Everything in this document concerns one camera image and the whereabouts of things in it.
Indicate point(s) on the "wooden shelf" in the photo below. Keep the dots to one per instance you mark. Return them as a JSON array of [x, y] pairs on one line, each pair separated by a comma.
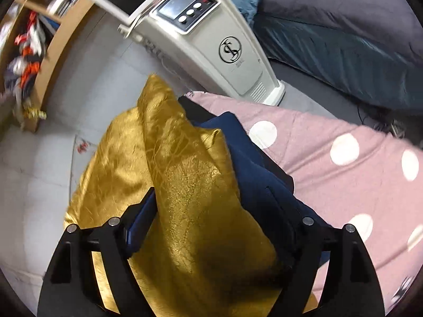
[[56, 49]]

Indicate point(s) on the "navy folded garment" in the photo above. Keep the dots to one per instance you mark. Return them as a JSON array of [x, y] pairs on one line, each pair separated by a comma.
[[257, 178]]

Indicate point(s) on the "colourful cloth pile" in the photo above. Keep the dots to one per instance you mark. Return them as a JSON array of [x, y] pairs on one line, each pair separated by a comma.
[[28, 69]]

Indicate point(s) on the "golden satin shirt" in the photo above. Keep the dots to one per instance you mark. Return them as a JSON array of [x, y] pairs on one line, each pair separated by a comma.
[[185, 188]]

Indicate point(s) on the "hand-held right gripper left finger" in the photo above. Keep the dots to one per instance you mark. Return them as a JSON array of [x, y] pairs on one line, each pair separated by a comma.
[[142, 221]]

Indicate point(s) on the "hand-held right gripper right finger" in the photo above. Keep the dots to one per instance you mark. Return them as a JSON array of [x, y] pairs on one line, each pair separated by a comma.
[[317, 254]]

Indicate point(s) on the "white floor appliance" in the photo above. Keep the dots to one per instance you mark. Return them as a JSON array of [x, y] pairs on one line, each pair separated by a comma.
[[211, 69]]

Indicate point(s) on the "grey quilt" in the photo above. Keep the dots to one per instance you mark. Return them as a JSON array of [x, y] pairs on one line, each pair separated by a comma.
[[347, 16]]

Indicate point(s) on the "pink polka dot blanket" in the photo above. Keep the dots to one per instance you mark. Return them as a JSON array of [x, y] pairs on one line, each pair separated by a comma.
[[304, 128]]

